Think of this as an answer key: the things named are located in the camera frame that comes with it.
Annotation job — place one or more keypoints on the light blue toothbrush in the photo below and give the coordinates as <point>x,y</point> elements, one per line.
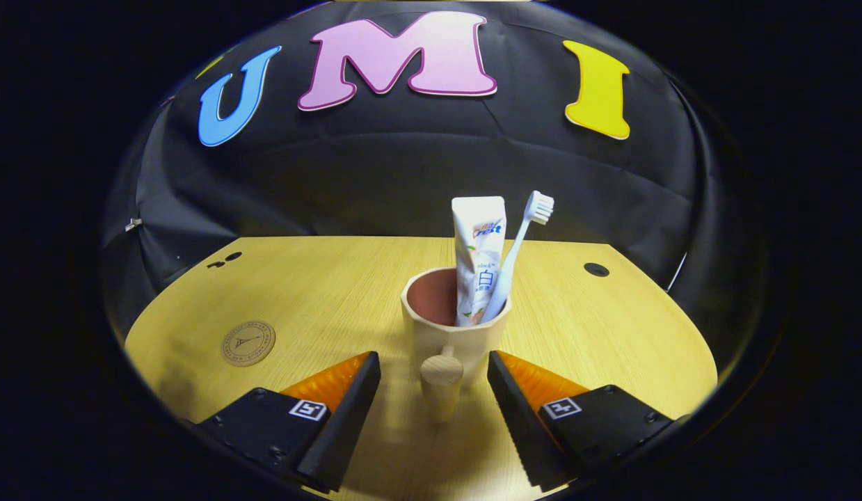
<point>521,236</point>

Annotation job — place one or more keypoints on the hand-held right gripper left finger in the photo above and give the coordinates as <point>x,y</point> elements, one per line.
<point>347,417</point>

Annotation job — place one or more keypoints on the white toothpaste tube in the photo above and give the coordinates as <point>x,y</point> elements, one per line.
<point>478,264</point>

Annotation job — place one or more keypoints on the white cloth clip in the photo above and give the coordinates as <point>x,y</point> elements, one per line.
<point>133,224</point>

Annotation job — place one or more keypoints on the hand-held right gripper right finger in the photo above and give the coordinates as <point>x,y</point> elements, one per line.
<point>514,417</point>

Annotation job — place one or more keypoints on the round cork coaster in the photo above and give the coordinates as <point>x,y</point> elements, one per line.
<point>248,343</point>

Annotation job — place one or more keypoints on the beige cup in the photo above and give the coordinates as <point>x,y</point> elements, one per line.
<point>437,341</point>

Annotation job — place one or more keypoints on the wooden desktop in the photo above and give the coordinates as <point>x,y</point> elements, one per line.
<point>319,292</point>

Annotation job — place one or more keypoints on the black backdrop cloth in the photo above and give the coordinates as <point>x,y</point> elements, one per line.
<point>403,174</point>

